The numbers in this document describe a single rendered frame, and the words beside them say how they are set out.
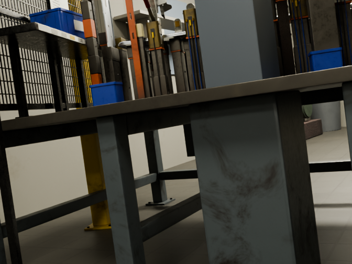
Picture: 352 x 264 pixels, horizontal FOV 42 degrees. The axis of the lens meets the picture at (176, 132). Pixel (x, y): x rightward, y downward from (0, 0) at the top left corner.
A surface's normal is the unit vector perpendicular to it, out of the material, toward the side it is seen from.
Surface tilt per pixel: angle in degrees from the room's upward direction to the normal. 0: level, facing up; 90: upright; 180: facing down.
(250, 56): 90
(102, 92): 90
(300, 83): 90
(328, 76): 90
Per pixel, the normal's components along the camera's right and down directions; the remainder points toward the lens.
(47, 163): 0.86, -0.10
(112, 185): -0.49, 0.11
